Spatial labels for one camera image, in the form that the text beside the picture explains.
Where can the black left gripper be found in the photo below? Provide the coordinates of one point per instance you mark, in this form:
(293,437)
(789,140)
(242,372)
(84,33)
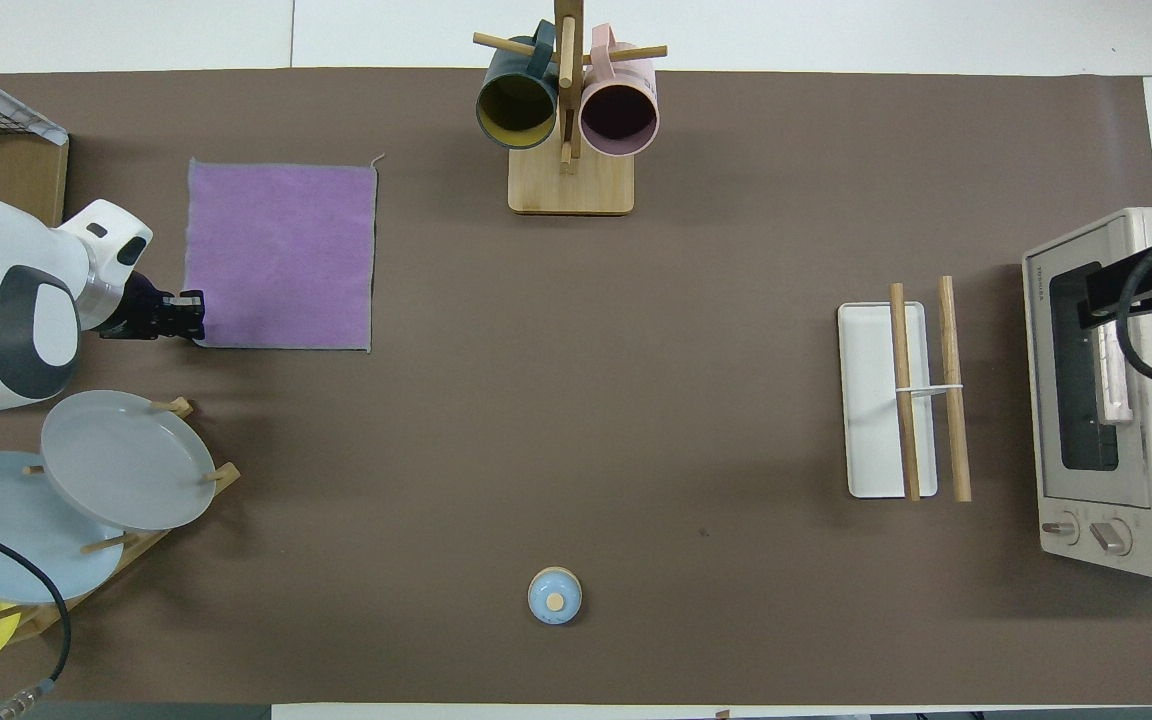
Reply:
(136,310)

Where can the purple and grey towel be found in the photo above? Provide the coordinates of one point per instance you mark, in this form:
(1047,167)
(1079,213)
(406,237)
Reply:
(281,255)

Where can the wooden plate rack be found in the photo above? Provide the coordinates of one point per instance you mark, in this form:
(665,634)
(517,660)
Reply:
(225,476)

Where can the white towel rack wooden bars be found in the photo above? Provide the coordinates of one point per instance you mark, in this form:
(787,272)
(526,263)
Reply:
(871,400)

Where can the grey plate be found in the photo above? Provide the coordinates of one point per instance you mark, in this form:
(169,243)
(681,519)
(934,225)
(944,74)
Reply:
(126,460)

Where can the wooden shelf box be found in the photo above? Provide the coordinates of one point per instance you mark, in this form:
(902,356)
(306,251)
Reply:
(21,180)

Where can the dark teal mug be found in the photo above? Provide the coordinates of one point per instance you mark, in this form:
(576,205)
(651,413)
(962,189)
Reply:
(516,105)

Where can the brown table mat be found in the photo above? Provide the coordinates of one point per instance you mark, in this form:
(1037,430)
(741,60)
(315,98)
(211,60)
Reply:
(576,400)

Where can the wooden mug tree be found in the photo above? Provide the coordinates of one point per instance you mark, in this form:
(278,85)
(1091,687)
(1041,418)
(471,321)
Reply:
(571,190)

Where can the blue bell wooden knob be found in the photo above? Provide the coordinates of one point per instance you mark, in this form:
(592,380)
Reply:
(555,596)

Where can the pink mug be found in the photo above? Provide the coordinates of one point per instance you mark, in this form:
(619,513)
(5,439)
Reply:
(619,115)

